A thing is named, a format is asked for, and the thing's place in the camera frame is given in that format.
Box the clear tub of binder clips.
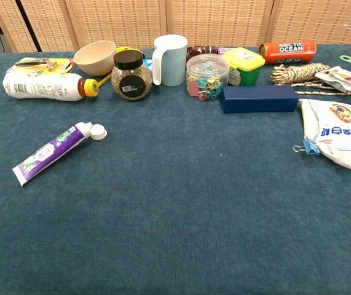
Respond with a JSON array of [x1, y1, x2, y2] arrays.
[[186, 53, 230, 101]]

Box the bamboo folding screen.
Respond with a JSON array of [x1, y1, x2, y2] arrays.
[[0, 0, 351, 53]]

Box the beige bowl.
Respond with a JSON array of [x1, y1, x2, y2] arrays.
[[73, 40, 117, 77]]

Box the blue binder clip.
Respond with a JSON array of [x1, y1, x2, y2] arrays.
[[293, 138, 321, 155]]

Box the glass jar black lid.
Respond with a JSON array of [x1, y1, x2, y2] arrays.
[[111, 50, 153, 101]]

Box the blue tablecloth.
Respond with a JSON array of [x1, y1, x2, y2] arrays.
[[0, 44, 351, 295]]

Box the green container yellow lid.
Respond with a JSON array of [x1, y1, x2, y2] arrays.
[[221, 47, 266, 87]]

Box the navy blue rectangular box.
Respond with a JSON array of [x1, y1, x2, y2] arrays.
[[219, 85, 299, 114]]

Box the purple white toothpaste tube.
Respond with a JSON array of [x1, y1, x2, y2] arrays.
[[12, 122, 108, 187]]

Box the white drink bottle yellow cap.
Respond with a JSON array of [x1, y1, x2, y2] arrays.
[[2, 72, 99, 102]]

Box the yellow card with clippers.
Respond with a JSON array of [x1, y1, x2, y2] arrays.
[[7, 57, 76, 74]]

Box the orange Arctic Ocean can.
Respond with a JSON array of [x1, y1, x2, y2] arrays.
[[258, 39, 318, 65]]

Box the white snack packet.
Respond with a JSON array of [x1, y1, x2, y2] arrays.
[[314, 65, 351, 93]]

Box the light blue pitcher white handle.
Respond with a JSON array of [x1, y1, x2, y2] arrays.
[[152, 34, 189, 87]]

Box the beige braided rope bundle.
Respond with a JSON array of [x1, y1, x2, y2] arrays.
[[270, 63, 351, 96]]

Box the white sugar bag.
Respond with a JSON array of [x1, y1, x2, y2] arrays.
[[298, 98, 351, 172]]

